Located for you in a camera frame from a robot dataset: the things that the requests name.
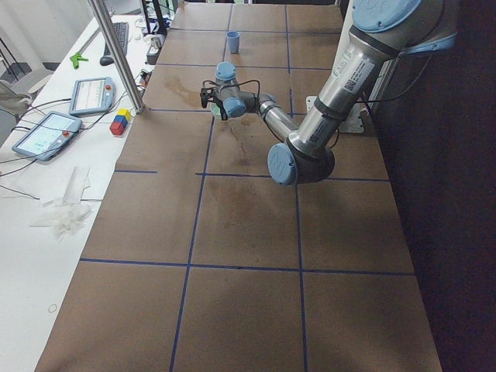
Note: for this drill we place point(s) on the black computer mouse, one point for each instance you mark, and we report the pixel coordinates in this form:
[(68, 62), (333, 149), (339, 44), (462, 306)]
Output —
[(106, 60)]

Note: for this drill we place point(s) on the red toy block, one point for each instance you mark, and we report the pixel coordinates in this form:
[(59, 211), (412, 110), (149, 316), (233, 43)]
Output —
[(116, 129)]

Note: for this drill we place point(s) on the yellow toy block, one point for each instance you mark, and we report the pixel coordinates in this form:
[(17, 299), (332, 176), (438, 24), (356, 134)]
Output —
[(123, 113)]

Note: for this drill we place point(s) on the near teach pendant tablet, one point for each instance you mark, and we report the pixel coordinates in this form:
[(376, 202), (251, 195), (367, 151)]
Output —
[(49, 136)]

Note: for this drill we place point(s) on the light blue plastic cup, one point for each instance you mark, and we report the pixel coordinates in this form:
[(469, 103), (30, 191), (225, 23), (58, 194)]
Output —
[(233, 41)]

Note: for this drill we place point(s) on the teach pendant tablet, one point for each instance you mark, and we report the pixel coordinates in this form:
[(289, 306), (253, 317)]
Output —
[(92, 96), (49, 136)]

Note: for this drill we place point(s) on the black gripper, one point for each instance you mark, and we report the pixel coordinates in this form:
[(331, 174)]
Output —
[(221, 109)]

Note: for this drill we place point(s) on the white folded paper sheet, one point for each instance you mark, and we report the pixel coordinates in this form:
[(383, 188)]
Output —
[(76, 186)]

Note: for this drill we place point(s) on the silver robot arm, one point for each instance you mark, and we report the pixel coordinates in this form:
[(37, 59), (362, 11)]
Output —
[(381, 31)]

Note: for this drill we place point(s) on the blue toy block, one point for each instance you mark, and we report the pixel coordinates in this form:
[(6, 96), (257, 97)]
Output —
[(121, 120)]

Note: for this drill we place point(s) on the brown paper table cover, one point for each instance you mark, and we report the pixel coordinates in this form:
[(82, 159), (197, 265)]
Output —
[(198, 261)]

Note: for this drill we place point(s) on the far teach pendant tablet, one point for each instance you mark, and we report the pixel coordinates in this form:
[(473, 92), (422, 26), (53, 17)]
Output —
[(92, 96)]

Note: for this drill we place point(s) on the black computer keyboard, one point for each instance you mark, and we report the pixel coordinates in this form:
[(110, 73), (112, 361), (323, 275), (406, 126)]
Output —
[(122, 32)]

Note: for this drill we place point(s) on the mint green bowl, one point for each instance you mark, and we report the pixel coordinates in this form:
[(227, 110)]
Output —
[(215, 110)]

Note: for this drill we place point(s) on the green plastic tool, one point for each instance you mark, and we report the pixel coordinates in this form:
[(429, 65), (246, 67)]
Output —
[(76, 59)]

